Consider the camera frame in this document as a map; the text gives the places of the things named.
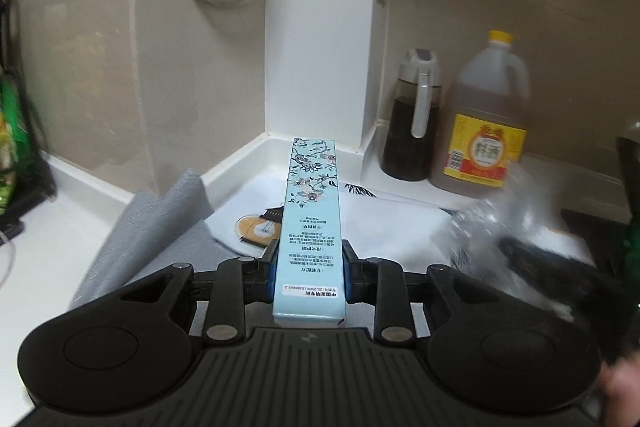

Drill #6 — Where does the person's right hand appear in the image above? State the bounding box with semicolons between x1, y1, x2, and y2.
597;351;640;427

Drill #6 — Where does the dark oil dispenser bottle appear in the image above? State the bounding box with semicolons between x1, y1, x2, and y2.
380;48;444;182

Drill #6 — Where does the green packet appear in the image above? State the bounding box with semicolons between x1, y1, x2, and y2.
0;71;32;214

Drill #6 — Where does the yellow capped cooking wine jug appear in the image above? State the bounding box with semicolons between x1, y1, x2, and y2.
429;30;532;199

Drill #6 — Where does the blue floral carton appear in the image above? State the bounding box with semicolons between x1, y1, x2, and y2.
272;138;347;327

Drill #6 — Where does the black wire rack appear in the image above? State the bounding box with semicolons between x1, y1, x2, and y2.
0;0;57;239

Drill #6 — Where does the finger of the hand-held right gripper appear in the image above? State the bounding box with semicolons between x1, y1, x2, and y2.
500;234;596;308

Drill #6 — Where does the clear plastic bag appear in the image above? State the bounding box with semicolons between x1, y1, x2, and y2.
447;157;573;310

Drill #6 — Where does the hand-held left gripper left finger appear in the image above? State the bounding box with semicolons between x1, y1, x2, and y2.
120;243;279;346

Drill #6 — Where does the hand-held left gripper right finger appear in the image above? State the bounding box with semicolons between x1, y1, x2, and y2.
342;242;501;346

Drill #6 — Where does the grey cloth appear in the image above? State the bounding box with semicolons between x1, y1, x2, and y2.
67;168;282;309

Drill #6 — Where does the white printed cloth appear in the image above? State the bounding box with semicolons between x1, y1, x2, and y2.
205;176;455;277

